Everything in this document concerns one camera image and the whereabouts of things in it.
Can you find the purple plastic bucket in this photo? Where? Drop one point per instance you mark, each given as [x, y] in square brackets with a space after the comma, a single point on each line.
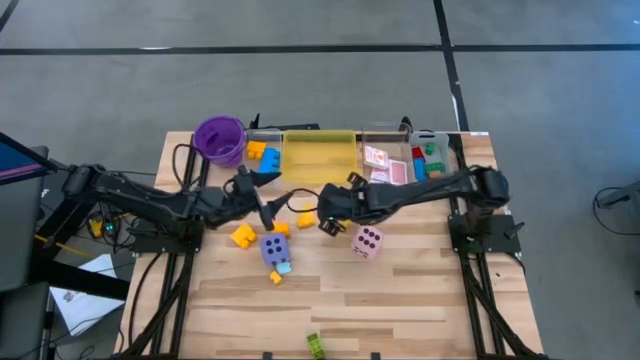
[220, 142]

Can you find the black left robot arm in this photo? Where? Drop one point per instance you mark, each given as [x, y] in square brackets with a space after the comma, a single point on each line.
[145, 200]

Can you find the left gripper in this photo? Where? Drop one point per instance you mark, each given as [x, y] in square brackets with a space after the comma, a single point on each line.
[225, 202]

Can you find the black right frame rails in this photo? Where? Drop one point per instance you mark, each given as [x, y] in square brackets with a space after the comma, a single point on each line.
[475, 300]

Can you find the light blue toy brick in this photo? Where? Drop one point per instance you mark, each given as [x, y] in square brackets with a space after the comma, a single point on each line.
[284, 268]

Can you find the black monitor cart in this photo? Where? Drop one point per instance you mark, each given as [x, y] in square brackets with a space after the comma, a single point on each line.
[15, 225]

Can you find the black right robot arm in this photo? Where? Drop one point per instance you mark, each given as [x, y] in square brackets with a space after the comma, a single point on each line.
[425, 192]

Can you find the grey plastic bin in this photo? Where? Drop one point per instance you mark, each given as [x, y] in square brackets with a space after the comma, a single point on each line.
[442, 145]

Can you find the yellow plastic bin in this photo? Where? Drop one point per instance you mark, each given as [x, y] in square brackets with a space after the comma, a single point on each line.
[320, 157]

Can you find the pink foam die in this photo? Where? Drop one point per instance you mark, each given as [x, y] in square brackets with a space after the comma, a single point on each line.
[367, 241]

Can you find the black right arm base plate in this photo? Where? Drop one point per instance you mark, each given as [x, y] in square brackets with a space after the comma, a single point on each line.
[487, 242]

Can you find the small clear plastic bin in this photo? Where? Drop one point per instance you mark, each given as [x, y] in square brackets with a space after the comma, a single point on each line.
[262, 177]

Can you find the black rear bracket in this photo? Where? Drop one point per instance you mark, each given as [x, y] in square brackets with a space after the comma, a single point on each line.
[406, 123]

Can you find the black rear crossbar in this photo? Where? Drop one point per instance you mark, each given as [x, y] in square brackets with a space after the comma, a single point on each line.
[285, 126]

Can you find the black left frame rails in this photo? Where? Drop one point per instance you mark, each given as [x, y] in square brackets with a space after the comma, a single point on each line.
[177, 300]

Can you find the lime green toy brick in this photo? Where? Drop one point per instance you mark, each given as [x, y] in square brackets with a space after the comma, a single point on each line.
[315, 346]

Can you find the white paper sheet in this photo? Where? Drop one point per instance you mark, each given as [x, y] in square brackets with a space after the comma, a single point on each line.
[85, 300]

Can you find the pink playing card box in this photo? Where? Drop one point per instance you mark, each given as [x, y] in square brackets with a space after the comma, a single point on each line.
[398, 172]
[376, 157]

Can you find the brown toy brick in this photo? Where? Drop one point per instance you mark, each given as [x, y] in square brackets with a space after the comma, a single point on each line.
[436, 175]

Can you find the pale playing card box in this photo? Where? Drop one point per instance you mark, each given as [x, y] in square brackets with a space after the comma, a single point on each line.
[378, 176]

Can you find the black frame rails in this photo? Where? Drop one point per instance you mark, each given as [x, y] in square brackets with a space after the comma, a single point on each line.
[475, 300]
[177, 300]

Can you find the small green toy brick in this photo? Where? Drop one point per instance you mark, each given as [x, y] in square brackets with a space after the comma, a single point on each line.
[430, 148]

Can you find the orange toy brick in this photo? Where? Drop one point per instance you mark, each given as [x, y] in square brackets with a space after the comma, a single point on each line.
[256, 150]
[282, 228]
[243, 235]
[306, 220]

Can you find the tiny yellow toy brick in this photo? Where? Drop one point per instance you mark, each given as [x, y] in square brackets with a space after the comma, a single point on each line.
[346, 224]

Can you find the small yellow toy brick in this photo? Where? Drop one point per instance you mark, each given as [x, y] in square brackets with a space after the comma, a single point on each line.
[276, 277]

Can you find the purple foam die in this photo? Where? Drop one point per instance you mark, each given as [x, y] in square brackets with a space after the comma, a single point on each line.
[274, 249]

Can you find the long green toy brick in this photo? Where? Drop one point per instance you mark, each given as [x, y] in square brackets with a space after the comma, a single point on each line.
[435, 167]

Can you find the black floor stand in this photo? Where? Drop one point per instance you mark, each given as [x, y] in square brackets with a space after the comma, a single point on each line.
[620, 195]

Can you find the long blue toy brick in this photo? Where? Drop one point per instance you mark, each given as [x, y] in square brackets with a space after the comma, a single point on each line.
[419, 171]

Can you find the large clear plastic bin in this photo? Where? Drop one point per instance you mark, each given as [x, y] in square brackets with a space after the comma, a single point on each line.
[385, 137]

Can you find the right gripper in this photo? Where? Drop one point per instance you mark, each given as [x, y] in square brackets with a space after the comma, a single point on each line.
[345, 205]

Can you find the monitor with blue screen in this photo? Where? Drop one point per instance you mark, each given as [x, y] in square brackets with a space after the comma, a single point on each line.
[20, 160]

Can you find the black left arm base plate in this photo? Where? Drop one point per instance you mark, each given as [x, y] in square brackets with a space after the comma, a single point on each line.
[165, 244]

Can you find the red toy brick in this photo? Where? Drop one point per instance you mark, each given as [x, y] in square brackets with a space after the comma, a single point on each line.
[418, 152]

